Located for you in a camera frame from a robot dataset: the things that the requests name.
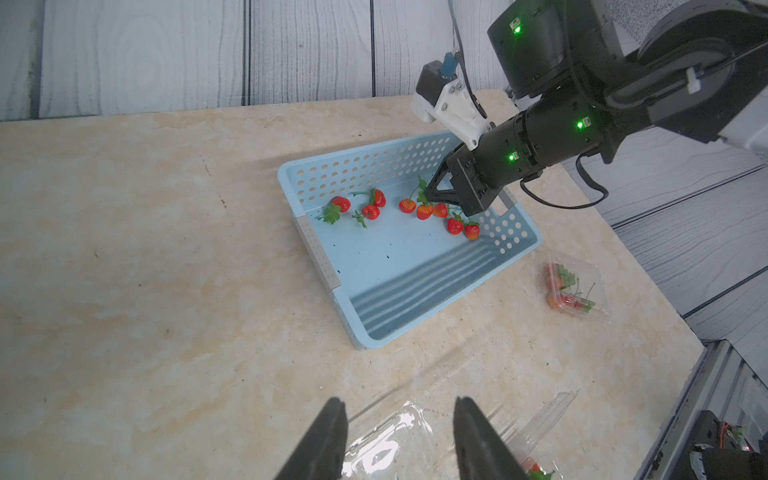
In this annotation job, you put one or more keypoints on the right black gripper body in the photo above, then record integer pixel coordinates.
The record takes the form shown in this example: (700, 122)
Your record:
(543, 48)

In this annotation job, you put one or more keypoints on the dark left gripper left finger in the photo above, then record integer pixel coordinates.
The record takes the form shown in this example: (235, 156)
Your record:
(320, 452)

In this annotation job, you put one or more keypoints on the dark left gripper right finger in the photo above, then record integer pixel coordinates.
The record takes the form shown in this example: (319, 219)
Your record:
(480, 451)

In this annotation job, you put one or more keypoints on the clear clamshell container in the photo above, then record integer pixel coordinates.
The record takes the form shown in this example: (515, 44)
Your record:
(587, 272)
(409, 440)

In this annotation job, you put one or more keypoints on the light blue perforated basket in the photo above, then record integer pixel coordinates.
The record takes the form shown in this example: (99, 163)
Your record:
(389, 277)

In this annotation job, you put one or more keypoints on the strawberry cluster right in basket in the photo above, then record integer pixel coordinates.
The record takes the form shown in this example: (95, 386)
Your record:
(455, 223)

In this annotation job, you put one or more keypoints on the strawberry cluster in basket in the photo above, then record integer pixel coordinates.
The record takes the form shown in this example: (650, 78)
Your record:
(362, 207)
(455, 223)

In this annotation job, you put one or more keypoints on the strawberry cluster left in basket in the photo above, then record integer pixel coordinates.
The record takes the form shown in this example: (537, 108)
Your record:
(362, 207)

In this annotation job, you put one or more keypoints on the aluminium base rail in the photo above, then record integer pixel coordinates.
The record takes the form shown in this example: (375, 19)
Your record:
(722, 414)

